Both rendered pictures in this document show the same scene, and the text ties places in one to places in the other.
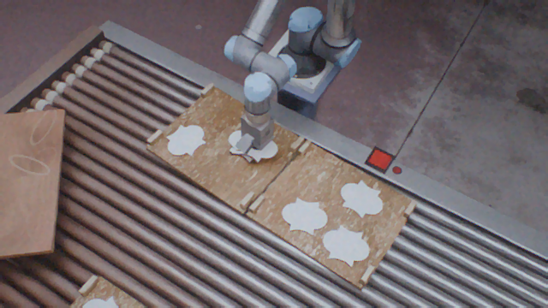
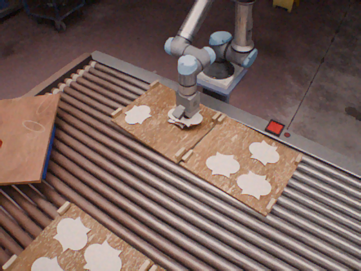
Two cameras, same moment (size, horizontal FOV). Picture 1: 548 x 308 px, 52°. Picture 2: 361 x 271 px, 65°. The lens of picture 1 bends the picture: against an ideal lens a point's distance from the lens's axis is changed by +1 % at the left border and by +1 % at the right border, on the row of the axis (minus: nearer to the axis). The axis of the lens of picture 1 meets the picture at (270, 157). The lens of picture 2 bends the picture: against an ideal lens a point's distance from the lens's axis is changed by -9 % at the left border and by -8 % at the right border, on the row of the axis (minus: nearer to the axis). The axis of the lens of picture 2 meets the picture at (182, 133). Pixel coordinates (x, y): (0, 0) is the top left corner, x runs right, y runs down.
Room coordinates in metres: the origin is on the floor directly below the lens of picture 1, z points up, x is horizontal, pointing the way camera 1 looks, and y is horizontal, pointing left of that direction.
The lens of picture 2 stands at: (0.07, -0.02, 1.97)
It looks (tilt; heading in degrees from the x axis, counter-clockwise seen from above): 48 degrees down; 5
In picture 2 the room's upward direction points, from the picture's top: 1 degrees counter-clockwise
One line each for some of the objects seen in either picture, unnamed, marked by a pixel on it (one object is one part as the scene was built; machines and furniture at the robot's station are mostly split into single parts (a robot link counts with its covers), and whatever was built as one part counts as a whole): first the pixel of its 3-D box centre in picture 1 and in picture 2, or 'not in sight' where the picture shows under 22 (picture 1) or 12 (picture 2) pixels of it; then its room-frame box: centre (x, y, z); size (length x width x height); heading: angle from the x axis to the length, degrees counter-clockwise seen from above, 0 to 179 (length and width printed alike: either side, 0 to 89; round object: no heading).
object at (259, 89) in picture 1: (258, 92); (187, 70); (1.06, 0.04, 1.23); 0.09 x 0.08 x 0.11; 145
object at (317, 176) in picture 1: (332, 210); (243, 160); (0.85, -0.20, 0.93); 0.41 x 0.35 x 0.02; 57
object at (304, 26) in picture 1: (306, 29); (221, 45); (1.51, -0.11, 1.07); 0.13 x 0.12 x 0.14; 55
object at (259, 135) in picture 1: (252, 130); (184, 102); (1.04, 0.06, 1.07); 0.12 x 0.09 x 0.16; 141
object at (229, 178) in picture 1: (226, 145); (165, 118); (1.08, 0.15, 0.93); 0.41 x 0.35 x 0.02; 55
